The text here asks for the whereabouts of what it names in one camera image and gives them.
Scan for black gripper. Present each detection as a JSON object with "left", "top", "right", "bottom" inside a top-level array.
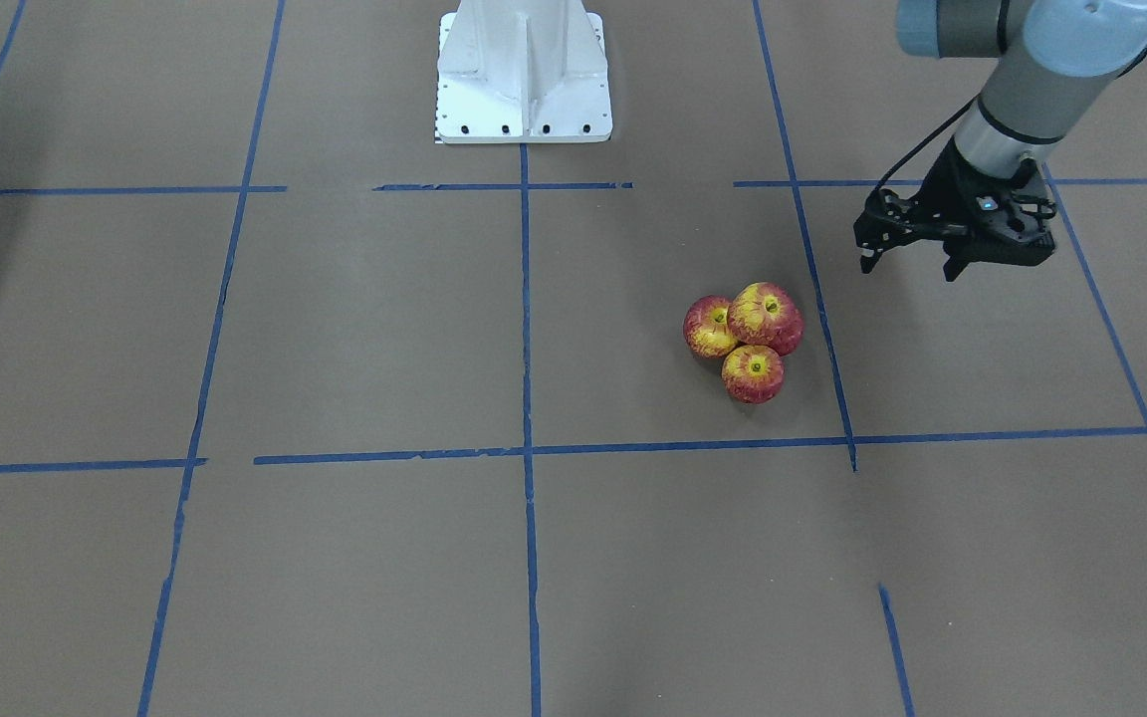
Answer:
[{"left": 855, "top": 140, "right": 1041, "bottom": 283}]

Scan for red yellow lone apple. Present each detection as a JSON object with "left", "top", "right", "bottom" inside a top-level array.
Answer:
[{"left": 727, "top": 282, "right": 803, "bottom": 346}]

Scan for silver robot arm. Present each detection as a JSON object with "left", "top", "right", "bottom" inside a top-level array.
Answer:
[{"left": 855, "top": 1, "right": 1147, "bottom": 282}]

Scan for red yellow apple back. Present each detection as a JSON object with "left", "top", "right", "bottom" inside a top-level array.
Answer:
[
  {"left": 768, "top": 312, "right": 805, "bottom": 358},
  {"left": 682, "top": 295, "right": 741, "bottom": 359}
]

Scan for red yellow apple front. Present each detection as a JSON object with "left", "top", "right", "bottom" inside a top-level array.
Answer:
[{"left": 721, "top": 345, "right": 785, "bottom": 404}]

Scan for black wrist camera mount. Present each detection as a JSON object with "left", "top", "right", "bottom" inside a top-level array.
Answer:
[{"left": 962, "top": 190, "right": 1058, "bottom": 267}]

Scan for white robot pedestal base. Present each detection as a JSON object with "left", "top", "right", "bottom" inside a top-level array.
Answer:
[{"left": 434, "top": 1, "right": 614, "bottom": 145}]

